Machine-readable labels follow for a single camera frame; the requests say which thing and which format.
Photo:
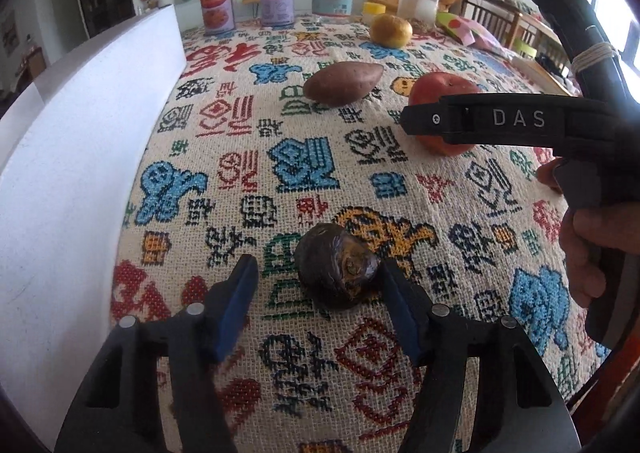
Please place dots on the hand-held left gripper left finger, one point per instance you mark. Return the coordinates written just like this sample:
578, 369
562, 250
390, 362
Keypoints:
235, 308

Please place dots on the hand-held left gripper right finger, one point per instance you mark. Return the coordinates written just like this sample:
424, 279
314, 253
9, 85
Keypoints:
402, 313

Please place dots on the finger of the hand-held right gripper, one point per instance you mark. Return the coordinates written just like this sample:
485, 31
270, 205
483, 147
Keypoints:
475, 120

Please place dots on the red apple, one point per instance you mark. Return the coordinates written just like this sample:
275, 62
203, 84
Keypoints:
437, 85

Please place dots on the dark brown wrinkled fruit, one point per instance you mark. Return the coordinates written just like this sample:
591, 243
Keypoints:
330, 263

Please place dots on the white cardboard box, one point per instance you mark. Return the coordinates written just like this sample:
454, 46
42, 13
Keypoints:
75, 173

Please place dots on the person's right hand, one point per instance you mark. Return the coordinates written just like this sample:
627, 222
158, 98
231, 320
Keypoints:
580, 253

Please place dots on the yellow book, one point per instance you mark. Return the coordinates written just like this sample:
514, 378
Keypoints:
537, 73

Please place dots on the wooden bench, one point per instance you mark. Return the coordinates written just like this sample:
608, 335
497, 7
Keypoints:
505, 18

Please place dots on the colourful plastic bag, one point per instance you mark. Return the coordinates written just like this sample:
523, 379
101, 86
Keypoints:
465, 30

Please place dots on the yellow pear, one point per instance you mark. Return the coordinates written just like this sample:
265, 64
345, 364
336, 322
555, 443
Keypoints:
391, 30

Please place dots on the white container with black lid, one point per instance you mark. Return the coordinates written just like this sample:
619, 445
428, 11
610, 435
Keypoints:
419, 3

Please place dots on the purple sweet potato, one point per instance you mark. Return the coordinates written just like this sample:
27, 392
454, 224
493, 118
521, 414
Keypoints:
342, 83

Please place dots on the yellow capped bottle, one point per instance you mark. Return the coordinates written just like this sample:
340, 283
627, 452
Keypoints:
374, 12

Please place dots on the printed woven tablecloth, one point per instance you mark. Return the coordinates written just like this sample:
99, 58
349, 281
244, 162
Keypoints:
320, 173

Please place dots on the red-white can left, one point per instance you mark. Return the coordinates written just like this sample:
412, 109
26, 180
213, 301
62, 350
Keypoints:
217, 5

